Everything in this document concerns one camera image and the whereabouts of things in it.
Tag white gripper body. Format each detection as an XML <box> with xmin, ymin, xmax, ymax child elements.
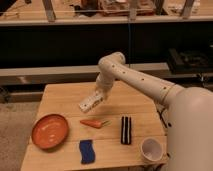
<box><xmin>79</xmin><ymin>91</ymin><xmax>106</xmax><ymax>113</ymax></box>

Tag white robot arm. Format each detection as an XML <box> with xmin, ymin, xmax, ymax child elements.
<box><xmin>79</xmin><ymin>52</ymin><xmax>213</xmax><ymax>171</ymax></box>

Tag orange ceramic bowl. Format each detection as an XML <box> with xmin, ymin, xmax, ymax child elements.
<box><xmin>31</xmin><ymin>114</ymin><xmax>69</xmax><ymax>149</ymax></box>

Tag orange toy carrot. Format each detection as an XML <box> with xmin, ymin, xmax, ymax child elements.
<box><xmin>80</xmin><ymin>119</ymin><xmax>106</xmax><ymax>129</ymax></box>

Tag wooden table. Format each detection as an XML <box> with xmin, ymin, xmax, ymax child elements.
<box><xmin>21</xmin><ymin>81</ymin><xmax>166</xmax><ymax>171</ymax></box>

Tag blue sponge cloth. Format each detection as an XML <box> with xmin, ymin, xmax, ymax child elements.
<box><xmin>79</xmin><ymin>140</ymin><xmax>95</xmax><ymax>164</ymax></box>

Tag white cup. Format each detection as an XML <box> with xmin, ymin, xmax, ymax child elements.
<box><xmin>140</xmin><ymin>138</ymin><xmax>163</xmax><ymax>162</ymax></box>

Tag black equipment box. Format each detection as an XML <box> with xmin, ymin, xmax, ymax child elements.
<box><xmin>167</xmin><ymin>48</ymin><xmax>213</xmax><ymax>74</ymax></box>

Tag long metal shelf rail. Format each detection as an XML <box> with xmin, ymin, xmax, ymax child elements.
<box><xmin>0</xmin><ymin>63</ymin><xmax>169</xmax><ymax>77</ymax></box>

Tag black hanging cable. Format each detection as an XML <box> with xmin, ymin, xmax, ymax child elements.
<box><xmin>127</xmin><ymin>19</ymin><xmax>132</xmax><ymax>68</ymax></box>

